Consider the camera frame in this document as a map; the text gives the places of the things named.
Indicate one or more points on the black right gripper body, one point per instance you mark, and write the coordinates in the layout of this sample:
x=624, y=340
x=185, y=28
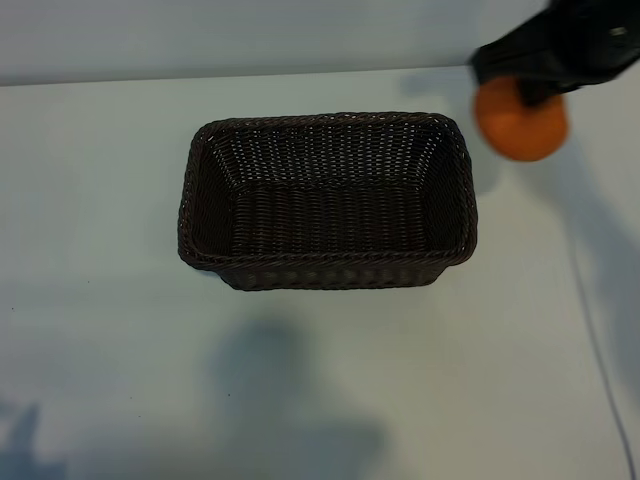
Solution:
x=580, y=45

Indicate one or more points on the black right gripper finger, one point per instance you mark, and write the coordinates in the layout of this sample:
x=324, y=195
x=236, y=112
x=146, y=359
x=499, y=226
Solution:
x=497, y=65
x=540, y=95

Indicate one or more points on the orange fruit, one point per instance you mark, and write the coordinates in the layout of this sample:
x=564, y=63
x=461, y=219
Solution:
x=520, y=130

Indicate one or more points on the dark brown wicker basket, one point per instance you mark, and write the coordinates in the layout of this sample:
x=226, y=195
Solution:
x=350, y=225

